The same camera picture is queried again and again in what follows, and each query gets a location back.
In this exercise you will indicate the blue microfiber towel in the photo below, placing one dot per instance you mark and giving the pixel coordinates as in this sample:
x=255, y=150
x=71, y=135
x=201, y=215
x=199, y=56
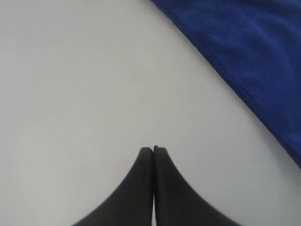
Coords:
x=255, y=46

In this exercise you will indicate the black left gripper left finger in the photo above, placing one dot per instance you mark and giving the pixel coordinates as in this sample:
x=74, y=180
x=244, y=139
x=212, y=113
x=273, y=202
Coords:
x=131, y=203

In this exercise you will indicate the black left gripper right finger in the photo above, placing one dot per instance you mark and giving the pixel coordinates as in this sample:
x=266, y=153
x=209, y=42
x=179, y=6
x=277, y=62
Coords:
x=176, y=202

